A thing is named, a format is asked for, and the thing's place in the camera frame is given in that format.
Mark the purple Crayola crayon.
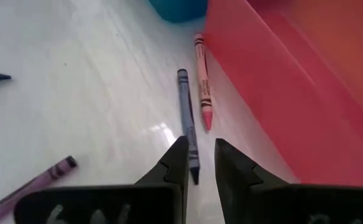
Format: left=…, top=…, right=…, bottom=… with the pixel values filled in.
left=0, top=155, right=78, bottom=224

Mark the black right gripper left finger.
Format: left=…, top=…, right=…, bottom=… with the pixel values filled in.
left=13, top=136, right=190, bottom=224

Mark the red Crayola crayon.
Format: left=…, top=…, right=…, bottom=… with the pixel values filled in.
left=193, top=33, right=214, bottom=131

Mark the teal blue plastic bin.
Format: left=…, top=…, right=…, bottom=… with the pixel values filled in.
left=149, top=0, right=209, bottom=24

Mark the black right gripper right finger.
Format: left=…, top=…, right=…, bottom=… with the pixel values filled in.
left=214, top=138, right=363, bottom=224

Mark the red plastic bin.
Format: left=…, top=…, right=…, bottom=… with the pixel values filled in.
left=203, top=0, right=363, bottom=187

